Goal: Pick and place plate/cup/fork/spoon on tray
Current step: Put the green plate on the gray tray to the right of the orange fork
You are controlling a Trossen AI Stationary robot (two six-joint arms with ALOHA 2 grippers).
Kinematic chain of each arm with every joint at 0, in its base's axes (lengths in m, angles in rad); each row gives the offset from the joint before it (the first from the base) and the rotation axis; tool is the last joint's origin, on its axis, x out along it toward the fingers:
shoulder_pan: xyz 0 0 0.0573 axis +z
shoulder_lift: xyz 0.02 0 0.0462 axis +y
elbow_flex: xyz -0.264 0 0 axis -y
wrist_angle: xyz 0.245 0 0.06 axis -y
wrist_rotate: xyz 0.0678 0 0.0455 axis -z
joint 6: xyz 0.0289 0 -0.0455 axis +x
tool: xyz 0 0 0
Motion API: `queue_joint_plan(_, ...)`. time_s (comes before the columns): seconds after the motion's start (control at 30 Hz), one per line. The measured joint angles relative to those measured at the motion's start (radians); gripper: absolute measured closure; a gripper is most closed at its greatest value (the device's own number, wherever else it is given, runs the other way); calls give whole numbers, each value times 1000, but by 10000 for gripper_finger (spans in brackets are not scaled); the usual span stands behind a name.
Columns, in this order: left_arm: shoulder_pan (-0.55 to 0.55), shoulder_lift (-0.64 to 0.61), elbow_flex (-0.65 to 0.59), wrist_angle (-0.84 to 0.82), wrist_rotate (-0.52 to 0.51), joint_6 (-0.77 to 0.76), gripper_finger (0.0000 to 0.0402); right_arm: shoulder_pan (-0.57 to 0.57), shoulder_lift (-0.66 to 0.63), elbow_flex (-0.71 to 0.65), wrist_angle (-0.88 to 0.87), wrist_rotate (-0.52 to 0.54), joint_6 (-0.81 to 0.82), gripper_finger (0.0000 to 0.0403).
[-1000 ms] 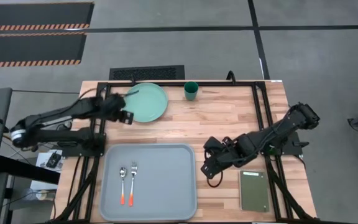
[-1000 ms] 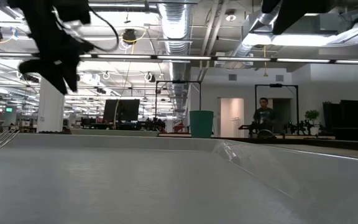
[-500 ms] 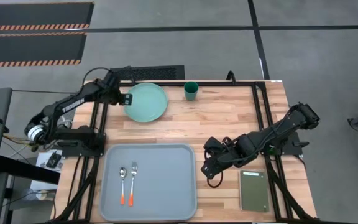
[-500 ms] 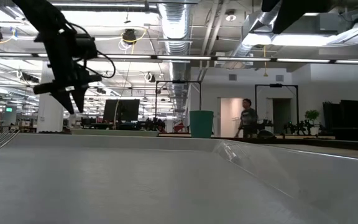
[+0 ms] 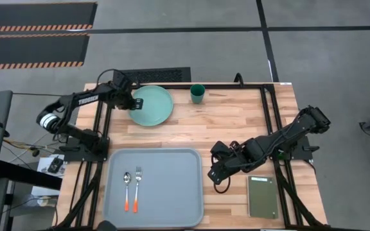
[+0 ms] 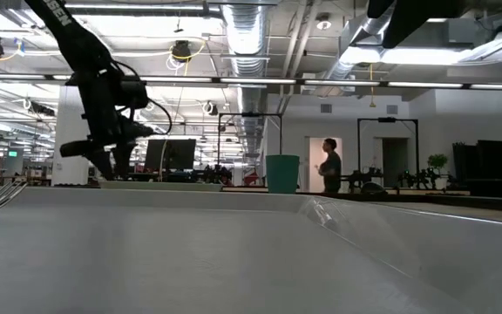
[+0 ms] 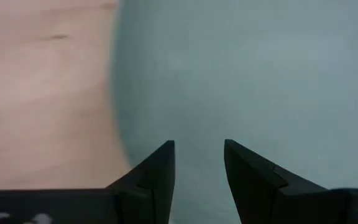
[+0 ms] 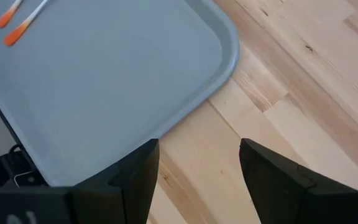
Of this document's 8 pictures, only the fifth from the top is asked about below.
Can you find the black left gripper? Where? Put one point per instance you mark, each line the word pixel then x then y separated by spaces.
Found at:
pixel 124 94

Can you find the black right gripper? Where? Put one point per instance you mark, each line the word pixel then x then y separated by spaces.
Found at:
pixel 234 157

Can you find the mint green plate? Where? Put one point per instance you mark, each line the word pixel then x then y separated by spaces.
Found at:
pixel 156 106

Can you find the teal green cup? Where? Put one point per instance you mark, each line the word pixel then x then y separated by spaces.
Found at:
pixel 197 94

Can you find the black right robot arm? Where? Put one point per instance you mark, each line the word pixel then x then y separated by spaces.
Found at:
pixel 287 134

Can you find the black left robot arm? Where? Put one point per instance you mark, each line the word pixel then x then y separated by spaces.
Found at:
pixel 85 99

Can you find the grey plastic tray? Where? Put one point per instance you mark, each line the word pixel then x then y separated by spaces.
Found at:
pixel 172 189

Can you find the black textured floor mat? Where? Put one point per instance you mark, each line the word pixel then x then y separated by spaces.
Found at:
pixel 159 75

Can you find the dark green flat board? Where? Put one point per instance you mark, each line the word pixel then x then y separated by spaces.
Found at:
pixel 262 199

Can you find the black handheld controller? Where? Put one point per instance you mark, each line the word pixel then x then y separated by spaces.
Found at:
pixel 55 165

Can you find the black hazard-striped floor mat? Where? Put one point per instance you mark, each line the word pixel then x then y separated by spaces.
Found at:
pixel 37 14
pixel 31 48

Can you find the person's head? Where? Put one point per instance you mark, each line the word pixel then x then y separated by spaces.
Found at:
pixel 106 226

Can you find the white paper sheet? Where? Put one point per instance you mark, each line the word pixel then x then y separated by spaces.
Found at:
pixel 42 189

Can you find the black desk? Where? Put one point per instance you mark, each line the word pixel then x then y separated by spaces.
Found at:
pixel 27 174

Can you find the roll of tape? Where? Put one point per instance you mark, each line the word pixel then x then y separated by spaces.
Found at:
pixel 46 201

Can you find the black aluminium table frame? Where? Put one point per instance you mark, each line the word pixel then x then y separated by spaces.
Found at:
pixel 226 86

